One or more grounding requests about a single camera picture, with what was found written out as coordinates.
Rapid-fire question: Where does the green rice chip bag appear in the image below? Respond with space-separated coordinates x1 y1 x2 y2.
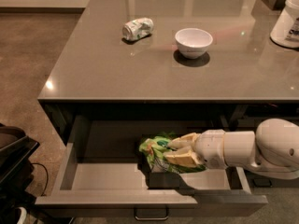
139 135 206 174

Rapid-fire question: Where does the open grey top drawer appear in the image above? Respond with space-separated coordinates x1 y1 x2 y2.
36 116 267 217

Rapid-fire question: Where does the white plastic canister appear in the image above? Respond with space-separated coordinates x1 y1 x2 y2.
270 0 299 49

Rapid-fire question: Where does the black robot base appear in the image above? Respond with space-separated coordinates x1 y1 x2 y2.
0 125 40 224

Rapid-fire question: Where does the metal drawer handle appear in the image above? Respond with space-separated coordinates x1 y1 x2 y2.
134 208 169 221

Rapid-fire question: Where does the crushed white green soda can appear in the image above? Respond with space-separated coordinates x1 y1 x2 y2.
122 18 154 42

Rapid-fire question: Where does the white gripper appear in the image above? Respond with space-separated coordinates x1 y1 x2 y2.
164 130 227 169

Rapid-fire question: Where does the white ceramic bowl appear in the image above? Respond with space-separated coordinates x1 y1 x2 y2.
175 28 213 59

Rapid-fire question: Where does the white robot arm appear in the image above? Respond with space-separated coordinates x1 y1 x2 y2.
164 119 299 180

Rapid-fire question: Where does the black cable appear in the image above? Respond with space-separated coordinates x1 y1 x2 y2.
30 162 50 198

